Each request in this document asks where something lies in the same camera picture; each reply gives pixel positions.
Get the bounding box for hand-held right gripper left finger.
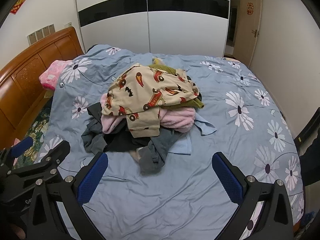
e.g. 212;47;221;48
26;152;109;240

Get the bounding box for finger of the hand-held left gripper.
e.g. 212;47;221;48
4;137;34;161
7;140;71;189

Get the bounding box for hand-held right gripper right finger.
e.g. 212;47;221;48
212;151;293;240

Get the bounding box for cream car print top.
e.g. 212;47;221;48
101;64;200;138

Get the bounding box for dark floral bed sheet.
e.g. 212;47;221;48
14;90;54;168

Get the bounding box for dark grey garment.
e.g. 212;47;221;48
81;102;108;153

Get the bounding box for black garment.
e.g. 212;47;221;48
103;129;150;153

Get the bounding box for blue floral blanket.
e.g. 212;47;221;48
37;44;307;240

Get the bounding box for light blue shirt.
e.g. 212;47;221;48
170;114;217;155

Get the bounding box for wooden headboard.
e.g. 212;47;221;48
0;26;85;150

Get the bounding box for grey pants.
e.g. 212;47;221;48
135;129;187;176

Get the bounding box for pink pillow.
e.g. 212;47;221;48
39;60;74;90

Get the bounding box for pink fleece garment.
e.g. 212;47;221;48
100;94;198;134

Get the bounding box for olive green sweater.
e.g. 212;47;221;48
147;64;205;110

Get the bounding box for beige door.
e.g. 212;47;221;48
235;0;262;67

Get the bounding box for white wardrobe with black stripe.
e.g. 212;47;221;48
75;0;231;58

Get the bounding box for wall switch panel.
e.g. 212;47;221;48
27;24;55;46

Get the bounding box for red wall banner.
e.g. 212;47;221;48
10;0;31;15

